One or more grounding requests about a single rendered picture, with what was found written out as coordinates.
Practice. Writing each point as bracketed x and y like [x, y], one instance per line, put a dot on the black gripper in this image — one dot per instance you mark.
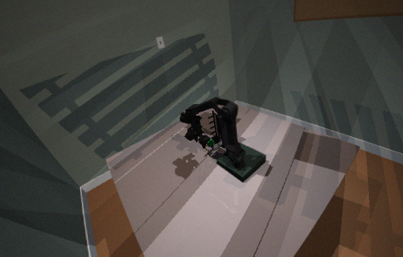
[203, 139]

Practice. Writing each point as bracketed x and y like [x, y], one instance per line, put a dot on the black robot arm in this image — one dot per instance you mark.
[229, 113]

